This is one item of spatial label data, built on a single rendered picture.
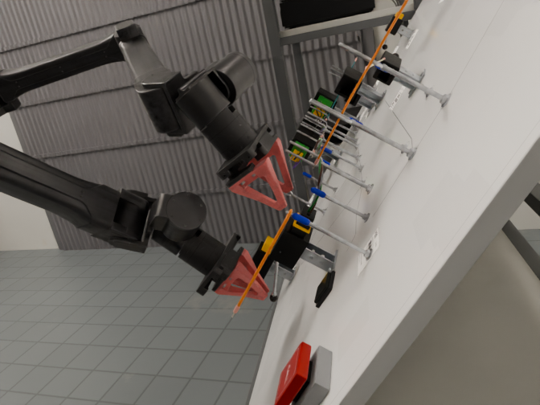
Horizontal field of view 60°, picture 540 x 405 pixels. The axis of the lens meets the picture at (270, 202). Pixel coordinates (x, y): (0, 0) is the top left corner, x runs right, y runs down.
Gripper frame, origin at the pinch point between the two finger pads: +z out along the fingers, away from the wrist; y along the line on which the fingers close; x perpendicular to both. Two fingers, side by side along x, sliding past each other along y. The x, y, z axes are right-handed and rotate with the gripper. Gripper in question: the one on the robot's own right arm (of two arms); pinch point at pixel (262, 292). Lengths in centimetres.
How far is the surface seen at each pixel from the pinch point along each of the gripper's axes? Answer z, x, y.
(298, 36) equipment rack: -23, -12, 94
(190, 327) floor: 16, 165, 124
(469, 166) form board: 0.3, -40.7, -19.1
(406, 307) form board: 1.8, -31.5, -27.3
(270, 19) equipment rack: -33, -11, 94
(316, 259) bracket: 2.3, -11.9, -0.8
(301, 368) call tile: 1.0, -18.1, -25.9
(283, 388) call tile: 1.0, -15.2, -26.6
